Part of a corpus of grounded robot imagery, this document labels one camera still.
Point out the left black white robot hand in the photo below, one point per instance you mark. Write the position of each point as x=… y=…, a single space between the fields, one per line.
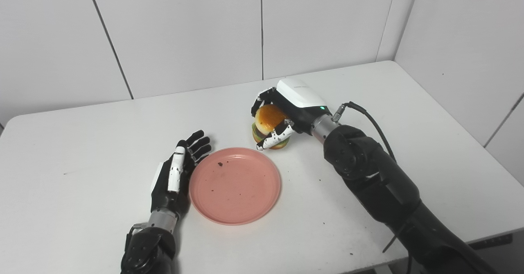
x=174 y=180

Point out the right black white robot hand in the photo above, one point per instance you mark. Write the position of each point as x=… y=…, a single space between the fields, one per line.
x=294 y=106

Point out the toy hamburger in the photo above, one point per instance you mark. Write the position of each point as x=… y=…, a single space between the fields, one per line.
x=269 y=124

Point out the pink plate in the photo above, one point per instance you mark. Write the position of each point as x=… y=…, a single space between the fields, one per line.
x=234 y=185

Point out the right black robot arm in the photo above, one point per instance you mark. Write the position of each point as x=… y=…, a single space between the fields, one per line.
x=393 y=192

